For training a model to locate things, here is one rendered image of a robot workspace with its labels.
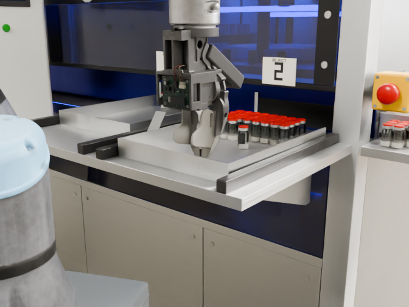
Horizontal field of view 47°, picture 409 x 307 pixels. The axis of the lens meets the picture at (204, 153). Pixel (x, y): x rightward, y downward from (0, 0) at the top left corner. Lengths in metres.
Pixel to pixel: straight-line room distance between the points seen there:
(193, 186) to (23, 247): 0.31
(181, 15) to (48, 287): 0.40
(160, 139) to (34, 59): 0.70
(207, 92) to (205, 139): 0.08
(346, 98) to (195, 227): 0.57
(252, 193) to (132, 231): 0.88
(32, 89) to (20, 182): 1.08
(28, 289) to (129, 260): 1.08
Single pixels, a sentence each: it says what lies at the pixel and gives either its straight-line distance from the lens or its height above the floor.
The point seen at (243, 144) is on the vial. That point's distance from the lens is 0.93.
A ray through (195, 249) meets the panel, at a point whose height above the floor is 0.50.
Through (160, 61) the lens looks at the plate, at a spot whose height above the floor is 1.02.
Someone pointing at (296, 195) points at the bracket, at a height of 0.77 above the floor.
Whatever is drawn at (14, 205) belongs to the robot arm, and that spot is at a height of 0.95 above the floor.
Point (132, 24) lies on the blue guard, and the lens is 1.37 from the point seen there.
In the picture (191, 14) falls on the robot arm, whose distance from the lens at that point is 0.69.
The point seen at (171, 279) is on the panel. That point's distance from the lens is 1.48.
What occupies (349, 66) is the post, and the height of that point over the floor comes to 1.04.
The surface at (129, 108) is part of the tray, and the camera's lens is 1.37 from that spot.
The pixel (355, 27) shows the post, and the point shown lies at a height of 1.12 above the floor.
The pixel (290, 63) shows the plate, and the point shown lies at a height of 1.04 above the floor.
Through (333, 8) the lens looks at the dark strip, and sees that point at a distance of 1.02.
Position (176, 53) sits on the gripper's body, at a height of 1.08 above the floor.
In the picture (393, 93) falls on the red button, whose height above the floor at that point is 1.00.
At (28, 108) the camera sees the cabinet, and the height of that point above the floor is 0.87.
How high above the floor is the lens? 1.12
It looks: 16 degrees down
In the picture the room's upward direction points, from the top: straight up
